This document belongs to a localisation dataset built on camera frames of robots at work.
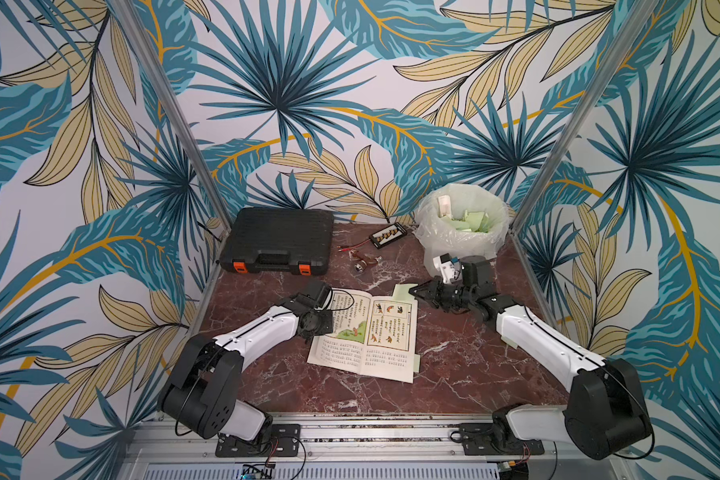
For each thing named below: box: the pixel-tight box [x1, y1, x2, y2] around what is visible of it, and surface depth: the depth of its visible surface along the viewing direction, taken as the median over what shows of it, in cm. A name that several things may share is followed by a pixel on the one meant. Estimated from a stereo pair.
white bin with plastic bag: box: [415, 183, 509, 275], surface depth 91 cm
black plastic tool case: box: [220, 208, 335, 276], surface depth 106 cm
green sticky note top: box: [392, 283, 419, 301], surface depth 85 cm
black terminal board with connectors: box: [369, 222, 407, 249], surface depth 117 cm
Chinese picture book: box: [307, 288, 418, 384], surface depth 90 cm
